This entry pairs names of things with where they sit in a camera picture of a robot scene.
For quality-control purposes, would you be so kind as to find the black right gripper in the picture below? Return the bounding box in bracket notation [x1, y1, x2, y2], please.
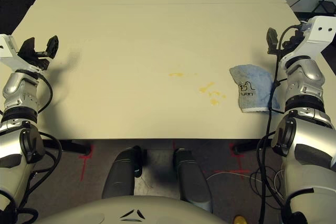
[267, 27, 303, 55]

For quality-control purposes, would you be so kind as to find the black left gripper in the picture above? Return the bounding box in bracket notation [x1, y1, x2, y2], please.
[18, 35, 59, 71]

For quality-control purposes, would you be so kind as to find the blue grey printed rag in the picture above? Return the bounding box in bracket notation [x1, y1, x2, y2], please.
[229, 63, 281, 113]

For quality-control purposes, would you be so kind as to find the streak-shaped yellow liquid spill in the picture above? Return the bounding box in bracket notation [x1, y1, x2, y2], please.
[199, 82, 216, 94]

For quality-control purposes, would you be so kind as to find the blotchy yellow liquid spill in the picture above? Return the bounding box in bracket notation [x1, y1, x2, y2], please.
[208, 91, 227, 105]

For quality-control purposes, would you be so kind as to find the black table foot bar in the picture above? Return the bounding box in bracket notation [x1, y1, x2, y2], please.
[233, 140, 266, 155]
[41, 140, 93, 155]

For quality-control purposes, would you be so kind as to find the red floor tape cross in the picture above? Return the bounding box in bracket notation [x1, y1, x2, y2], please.
[78, 143, 93, 182]
[213, 142, 249, 180]

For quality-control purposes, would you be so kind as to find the dark grey left robot leg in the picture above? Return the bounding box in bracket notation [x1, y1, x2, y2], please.
[101, 148, 136, 200]

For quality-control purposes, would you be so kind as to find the dark grey robot leg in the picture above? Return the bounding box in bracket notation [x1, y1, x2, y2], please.
[174, 148, 214, 213]
[101, 148, 136, 200]

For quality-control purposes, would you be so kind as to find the dark grey right robot leg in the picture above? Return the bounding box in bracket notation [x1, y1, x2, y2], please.
[174, 148, 214, 213]

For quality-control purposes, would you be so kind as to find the grey robot torso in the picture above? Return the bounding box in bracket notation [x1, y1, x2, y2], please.
[34, 195, 237, 224]

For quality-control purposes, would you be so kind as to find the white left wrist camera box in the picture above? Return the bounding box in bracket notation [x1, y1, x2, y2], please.
[0, 34, 40, 71]

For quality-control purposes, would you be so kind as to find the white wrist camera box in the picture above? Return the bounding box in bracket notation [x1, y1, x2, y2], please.
[278, 16, 336, 66]
[0, 34, 40, 71]

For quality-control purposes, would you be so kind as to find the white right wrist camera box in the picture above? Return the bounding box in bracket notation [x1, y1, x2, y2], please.
[278, 16, 336, 66]

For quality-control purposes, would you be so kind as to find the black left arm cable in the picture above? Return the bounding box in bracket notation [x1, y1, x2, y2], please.
[0, 73, 64, 223]

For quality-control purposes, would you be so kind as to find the coiled white floor cable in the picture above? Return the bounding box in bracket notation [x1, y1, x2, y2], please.
[272, 165, 286, 200]

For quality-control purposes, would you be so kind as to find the black table centre post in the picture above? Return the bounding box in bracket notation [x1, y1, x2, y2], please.
[131, 145, 148, 178]

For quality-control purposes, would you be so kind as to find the thin white floor cable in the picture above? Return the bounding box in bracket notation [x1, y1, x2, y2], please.
[205, 168, 250, 183]

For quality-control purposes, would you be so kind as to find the black floor cable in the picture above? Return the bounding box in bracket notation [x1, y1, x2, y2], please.
[248, 170, 287, 209]

